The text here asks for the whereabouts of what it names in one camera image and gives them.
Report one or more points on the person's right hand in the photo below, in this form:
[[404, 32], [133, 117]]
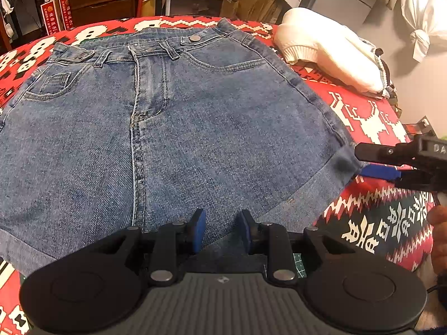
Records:
[[441, 251]]

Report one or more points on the green cutting mat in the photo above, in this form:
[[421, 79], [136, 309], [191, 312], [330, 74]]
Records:
[[300, 265]]

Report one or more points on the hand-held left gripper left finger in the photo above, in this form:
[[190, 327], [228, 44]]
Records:
[[198, 232]]

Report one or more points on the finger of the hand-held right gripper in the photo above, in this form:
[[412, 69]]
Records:
[[380, 172], [380, 153]]

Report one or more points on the white curtain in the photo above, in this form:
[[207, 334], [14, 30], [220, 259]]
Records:
[[426, 7]]

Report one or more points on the red printed carton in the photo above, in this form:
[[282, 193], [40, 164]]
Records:
[[64, 8], [50, 17]]

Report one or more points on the white knit sweater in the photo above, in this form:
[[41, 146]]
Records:
[[324, 49]]

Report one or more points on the red patterned blanket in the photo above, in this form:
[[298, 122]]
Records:
[[384, 216]]

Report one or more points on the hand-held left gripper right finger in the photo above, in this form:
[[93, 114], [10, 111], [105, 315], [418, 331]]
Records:
[[246, 232]]

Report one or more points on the leaning brown cardboard sheets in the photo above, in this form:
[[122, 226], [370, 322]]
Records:
[[251, 3]]

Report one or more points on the blue denim shorts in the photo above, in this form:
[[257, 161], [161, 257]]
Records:
[[157, 129]]

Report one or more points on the wall power outlet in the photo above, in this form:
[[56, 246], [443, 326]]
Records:
[[424, 125]]

